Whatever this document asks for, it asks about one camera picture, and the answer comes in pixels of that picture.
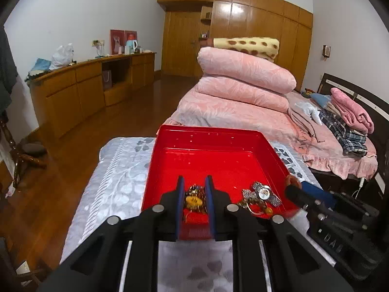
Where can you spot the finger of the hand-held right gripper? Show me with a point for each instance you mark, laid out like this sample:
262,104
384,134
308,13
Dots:
301,196
319,193

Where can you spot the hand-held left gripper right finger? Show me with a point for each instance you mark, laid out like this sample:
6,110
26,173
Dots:
210,206

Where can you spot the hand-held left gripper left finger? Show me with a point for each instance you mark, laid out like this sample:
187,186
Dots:
180,206

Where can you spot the silver wristwatch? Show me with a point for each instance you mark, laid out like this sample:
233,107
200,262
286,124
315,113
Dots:
263,191

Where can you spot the silver bangle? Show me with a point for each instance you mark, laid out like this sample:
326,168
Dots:
249,208

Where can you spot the red plastic tray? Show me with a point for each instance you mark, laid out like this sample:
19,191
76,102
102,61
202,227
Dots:
218,161

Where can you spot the white charger plug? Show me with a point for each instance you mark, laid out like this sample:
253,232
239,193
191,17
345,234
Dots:
361,182

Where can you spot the plaid clothing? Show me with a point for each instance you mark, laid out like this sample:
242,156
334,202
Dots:
346,137

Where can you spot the white cloth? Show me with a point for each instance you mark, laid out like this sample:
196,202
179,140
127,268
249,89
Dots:
310,111

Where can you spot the beige folded clothing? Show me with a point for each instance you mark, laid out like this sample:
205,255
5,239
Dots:
332,109

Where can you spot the small pink folded blanket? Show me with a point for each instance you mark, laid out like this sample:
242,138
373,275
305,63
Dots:
352,109

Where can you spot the pink bedspread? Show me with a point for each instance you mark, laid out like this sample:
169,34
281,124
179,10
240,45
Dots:
231,118

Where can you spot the blue pillow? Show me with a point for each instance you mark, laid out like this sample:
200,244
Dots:
319,99

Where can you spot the dark bed headboard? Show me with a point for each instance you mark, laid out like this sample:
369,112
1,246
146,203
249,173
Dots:
376,109

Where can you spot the large pink folded quilt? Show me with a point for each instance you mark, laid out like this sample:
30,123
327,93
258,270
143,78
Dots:
246,70
243,95

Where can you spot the grey gift bag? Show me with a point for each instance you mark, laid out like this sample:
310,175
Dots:
107,79

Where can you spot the grey slipper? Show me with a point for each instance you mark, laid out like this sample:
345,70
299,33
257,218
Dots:
34,148

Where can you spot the yellow brown-spotted blanket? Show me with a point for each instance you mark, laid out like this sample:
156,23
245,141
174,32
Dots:
246,47

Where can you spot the wooden sideboard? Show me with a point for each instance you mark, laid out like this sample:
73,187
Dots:
67,94

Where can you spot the light blue kettle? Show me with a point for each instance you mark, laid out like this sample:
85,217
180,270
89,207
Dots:
131,46

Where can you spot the small white box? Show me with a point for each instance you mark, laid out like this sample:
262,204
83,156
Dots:
22,268

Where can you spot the red picture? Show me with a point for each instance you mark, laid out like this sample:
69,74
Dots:
130,34
116,41

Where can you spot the wooden wardrobe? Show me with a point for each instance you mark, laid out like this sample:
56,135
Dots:
243,21

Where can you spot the white plastic bag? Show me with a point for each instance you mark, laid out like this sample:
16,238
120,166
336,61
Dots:
62,56

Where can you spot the cardboard box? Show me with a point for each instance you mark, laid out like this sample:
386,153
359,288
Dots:
206,12

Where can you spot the blue cloth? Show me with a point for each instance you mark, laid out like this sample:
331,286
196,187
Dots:
41,65

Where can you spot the dark hanging garment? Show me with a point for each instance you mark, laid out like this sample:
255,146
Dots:
6,73

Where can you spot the wall intercom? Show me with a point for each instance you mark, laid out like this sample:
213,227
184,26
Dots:
326,51

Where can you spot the wall socket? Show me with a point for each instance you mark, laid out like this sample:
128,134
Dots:
98,42

